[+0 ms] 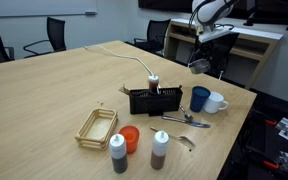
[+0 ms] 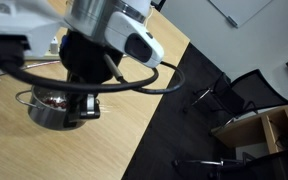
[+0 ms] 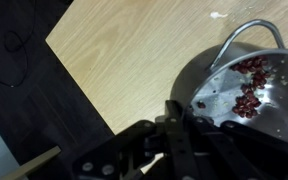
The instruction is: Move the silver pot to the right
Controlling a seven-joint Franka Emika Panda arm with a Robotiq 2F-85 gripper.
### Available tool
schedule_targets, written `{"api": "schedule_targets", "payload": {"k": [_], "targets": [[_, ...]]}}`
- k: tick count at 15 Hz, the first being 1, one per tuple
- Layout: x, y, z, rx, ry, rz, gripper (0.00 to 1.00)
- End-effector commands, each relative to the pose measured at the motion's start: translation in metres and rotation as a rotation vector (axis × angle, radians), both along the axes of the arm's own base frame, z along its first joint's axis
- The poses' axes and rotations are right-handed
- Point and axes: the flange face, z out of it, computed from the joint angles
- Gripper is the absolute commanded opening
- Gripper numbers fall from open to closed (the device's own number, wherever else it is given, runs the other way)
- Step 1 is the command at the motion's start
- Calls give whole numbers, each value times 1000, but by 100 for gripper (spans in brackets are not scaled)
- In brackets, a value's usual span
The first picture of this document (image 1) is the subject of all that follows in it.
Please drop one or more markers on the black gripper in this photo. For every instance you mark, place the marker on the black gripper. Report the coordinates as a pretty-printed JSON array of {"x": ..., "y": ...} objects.
[{"x": 208, "y": 50}]

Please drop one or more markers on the blue plastic cup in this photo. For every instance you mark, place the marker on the blue plastic cup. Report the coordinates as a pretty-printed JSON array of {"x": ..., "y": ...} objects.
[{"x": 199, "y": 98}]

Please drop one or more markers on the black screen stand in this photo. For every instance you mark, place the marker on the black screen stand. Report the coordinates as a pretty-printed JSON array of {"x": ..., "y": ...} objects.
[{"x": 250, "y": 22}]

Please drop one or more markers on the wooden shelf desk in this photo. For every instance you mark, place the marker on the wooden shelf desk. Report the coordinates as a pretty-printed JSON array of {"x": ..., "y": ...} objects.
[{"x": 257, "y": 35}]

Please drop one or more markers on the white ceramic mug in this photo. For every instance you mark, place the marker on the white ceramic mug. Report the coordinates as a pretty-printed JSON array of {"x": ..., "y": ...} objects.
[{"x": 214, "y": 102}]

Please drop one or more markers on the red sauce squeeze bottle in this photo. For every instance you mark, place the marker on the red sauce squeeze bottle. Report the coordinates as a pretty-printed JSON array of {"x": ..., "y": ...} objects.
[{"x": 153, "y": 80}]

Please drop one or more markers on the silver spoon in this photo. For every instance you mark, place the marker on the silver spoon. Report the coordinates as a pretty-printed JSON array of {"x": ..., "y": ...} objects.
[{"x": 188, "y": 116}]

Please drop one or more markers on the black plastic utensil basket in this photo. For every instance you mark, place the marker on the black plastic utensil basket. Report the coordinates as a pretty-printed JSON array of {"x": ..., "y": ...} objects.
[{"x": 155, "y": 101}]

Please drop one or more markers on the silver fork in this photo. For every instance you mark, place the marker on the silver fork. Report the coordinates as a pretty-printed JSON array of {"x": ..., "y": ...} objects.
[{"x": 182, "y": 138}]

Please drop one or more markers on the brown sauce squeeze bottle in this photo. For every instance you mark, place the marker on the brown sauce squeeze bottle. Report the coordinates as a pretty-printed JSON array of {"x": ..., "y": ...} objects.
[{"x": 159, "y": 151}]

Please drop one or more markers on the orange plastic cup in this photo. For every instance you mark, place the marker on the orange plastic cup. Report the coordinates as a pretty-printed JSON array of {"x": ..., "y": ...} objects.
[{"x": 130, "y": 138}]

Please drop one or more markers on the whiteboard eraser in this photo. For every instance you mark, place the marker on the whiteboard eraser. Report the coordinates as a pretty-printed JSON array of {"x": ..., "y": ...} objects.
[{"x": 90, "y": 13}]

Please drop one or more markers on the wooden slat tray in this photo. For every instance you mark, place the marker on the wooden slat tray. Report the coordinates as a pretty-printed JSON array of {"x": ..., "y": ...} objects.
[{"x": 95, "y": 130}]

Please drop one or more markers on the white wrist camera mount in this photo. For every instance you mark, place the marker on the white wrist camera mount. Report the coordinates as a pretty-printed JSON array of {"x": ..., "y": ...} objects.
[{"x": 214, "y": 34}]

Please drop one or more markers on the black wall screen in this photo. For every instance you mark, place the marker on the black wall screen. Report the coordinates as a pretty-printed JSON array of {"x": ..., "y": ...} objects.
[{"x": 164, "y": 4}]

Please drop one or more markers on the black metal frame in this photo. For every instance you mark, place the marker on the black metal frame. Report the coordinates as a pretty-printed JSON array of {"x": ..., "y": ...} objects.
[{"x": 250, "y": 140}]

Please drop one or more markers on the white wall whiteboard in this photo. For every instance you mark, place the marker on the white wall whiteboard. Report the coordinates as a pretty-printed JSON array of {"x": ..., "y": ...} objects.
[{"x": 37, "y": 6}]

